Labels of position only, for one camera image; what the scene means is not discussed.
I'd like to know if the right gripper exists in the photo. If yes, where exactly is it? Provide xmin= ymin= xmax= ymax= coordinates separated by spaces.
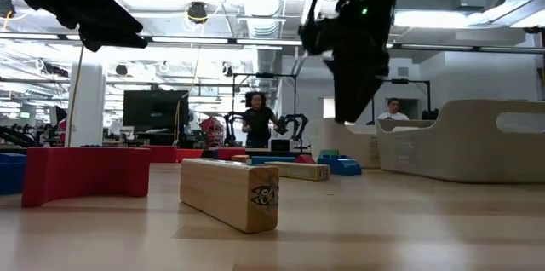
xmin=325 ymin=17 xmax=391 ymax=124

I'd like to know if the wooden block with end print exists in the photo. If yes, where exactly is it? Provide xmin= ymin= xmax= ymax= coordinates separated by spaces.
xmin=263 ymin=160 xmax=331 ymax=182

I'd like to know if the long red building block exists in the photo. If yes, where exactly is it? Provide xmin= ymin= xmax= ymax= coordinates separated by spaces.
xmin=149 ymin=146 xmax=178 ymax=164

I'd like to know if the red arch block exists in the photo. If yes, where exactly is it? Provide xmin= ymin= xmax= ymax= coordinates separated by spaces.
xmin=20 ymin=147 xmax=151 ymax=209

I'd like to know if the orange-red studded block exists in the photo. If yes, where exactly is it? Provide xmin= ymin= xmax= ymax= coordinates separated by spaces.
xmin=176 ymin=148 xmax=204 ymax=164

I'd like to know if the wooden block with face print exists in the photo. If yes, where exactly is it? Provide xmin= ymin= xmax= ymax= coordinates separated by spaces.
xmin=179 ymin=159 xmax=280 ymax=234

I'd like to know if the bright white window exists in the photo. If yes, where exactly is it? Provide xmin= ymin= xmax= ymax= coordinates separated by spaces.
xmin=322 ymin=98 xmax=337 ymax=119

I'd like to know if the person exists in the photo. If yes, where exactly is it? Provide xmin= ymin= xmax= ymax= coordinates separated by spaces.
xmin=241 ymin=90 xmax=285 ymax=149
xmin=376 ymin=97 xmax=410 ymax=121

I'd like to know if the white plastic bin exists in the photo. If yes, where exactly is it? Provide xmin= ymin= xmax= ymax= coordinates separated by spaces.
xmin=307 ymin=117 xmax=382 ymax=170

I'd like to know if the white pillar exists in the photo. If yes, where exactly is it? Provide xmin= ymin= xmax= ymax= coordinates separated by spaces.
xmin=67 ymin=47 xmax=106 ymax=148

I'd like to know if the black monitor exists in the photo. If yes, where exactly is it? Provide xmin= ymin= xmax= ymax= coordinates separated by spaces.
xmin=122 ymin=89 xmax=191 ymax=136

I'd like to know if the white box device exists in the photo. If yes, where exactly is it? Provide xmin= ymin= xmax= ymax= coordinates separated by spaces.
xmin=267 ymin=137 xmax=295 ymax=153

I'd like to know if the black bar with light strips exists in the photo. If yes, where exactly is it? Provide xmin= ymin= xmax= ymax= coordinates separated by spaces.
xmin=0 ymin=31 xmax=545 ymax=55

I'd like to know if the grey plastic bin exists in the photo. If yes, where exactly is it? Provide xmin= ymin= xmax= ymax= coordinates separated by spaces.
xmin=376 ymin=99 xmax=545 ymax=185

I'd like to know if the red bag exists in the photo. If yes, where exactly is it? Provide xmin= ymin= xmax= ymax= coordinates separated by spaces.
xmin=198 ymin=116 xmax=226 ymax=147

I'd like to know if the black stand frame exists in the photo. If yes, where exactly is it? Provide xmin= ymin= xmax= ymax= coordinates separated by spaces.
xmin=374 ymin=78 xmax=432 ymax=121
xmin=232 ymin=72 xmax=298 ymax=144

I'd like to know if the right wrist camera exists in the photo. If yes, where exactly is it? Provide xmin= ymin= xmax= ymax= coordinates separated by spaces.
xmin=297 ymin=21 xmax=337 ymax=57

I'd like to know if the black table frame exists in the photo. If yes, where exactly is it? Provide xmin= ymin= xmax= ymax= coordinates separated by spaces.
xmin=0 ymin=146 xmax=318 ymax=162

